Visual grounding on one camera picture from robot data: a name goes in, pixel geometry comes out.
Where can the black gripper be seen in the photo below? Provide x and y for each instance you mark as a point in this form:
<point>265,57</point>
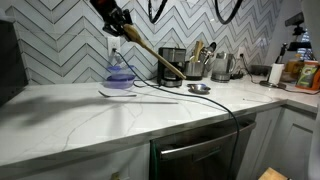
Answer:
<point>111,18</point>

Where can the steel utensil holder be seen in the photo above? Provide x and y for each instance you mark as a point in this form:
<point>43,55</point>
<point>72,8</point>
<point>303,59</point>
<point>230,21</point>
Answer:
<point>193,70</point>

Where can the black kitchen utensil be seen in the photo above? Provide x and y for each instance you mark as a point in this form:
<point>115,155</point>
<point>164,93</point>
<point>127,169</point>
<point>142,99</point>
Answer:
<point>212,46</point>

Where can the paper towel roll holder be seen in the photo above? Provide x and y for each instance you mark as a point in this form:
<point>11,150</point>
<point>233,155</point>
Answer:
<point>276,72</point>

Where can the small purple-lidded plastic container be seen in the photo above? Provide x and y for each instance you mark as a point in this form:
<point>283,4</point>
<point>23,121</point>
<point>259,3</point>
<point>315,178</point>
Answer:
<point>119,69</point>

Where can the large purple-lidded plastic container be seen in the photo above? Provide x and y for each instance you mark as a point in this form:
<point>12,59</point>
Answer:
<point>118,81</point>

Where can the black steel coffee maker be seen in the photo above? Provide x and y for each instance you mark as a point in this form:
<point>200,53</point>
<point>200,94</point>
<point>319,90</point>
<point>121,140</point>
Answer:
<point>170,66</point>

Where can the flat wooden spatula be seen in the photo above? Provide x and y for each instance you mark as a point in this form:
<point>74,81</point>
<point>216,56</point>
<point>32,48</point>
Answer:
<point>198,50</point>

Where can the steel tongs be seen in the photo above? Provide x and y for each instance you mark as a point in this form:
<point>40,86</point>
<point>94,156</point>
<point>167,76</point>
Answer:
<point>206,55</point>

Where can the steel bowl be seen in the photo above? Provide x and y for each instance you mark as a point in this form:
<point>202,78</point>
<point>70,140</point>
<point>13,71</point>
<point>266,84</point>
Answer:
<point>199,88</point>

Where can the glass electric kettle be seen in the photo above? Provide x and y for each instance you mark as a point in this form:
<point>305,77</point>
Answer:
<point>222,66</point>

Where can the black toaster oven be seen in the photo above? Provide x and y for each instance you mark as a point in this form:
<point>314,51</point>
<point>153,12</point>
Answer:
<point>11,60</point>

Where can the stainless steel dishwasher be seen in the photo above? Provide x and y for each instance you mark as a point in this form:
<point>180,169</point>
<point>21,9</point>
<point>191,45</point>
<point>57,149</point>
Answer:
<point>193,150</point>

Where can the brass cabinet knob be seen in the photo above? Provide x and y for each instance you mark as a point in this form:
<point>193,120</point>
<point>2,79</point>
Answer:
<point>115,175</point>

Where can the white lower cabinet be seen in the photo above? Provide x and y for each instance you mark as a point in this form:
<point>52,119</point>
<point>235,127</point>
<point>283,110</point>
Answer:
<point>66,166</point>

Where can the orange bottle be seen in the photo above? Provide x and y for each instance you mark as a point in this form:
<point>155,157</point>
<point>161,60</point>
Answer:
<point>292,65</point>

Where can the green Gatorade container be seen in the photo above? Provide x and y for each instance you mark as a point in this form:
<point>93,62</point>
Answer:
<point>306,75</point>

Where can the grey lower cabinet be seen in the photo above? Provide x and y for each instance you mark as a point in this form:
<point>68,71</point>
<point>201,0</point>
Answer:
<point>283,143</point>

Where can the wooden stool corner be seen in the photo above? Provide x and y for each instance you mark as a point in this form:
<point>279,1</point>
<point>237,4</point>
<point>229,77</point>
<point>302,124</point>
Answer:
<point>271,175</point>

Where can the white wall outlet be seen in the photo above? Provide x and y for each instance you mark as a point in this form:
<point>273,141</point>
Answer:
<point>113,43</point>
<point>241,50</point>

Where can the black camera on stand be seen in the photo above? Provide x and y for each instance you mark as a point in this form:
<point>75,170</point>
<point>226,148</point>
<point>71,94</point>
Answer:
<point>295,20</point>

